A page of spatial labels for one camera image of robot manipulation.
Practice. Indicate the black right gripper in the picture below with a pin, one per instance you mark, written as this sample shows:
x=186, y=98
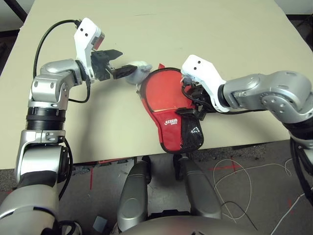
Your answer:
x=196, y=98

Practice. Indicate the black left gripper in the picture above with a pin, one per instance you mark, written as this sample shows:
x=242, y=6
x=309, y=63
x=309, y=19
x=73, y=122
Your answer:
x=100, y=64

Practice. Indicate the red and black paddle case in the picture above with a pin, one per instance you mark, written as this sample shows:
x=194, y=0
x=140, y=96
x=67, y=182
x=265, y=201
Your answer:
x=168, y=129

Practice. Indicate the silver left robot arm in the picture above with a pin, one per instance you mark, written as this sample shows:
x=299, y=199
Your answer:
x=46, y=88

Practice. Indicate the grey robot right leg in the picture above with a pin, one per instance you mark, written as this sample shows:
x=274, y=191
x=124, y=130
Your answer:
x=198, y=191

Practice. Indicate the grey robot leg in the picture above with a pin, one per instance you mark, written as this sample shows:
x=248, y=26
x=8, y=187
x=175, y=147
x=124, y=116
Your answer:
x=198, y=191
x=134, y=195

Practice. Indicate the grey robot left leg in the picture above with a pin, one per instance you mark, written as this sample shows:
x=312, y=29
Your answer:
x=134, y=195

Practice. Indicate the grey robot torso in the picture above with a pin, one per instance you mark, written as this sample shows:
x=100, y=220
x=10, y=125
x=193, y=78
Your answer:
x=185, y=226

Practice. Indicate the grey paper scrap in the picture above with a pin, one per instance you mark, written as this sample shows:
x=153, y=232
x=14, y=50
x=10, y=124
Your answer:
x=100, y=223

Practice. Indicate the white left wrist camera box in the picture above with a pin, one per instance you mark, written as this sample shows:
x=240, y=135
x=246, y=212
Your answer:
x=84, y=36

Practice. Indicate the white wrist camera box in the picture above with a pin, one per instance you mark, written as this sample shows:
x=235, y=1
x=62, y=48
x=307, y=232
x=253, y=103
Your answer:
x=200, y=68
x=84, y=36

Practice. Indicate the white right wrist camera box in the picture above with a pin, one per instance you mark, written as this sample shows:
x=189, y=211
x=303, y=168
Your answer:
x=200, y=68

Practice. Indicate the black diagonal frame bar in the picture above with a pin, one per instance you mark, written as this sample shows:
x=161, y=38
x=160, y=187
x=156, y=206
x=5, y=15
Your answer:
x=20, y=11

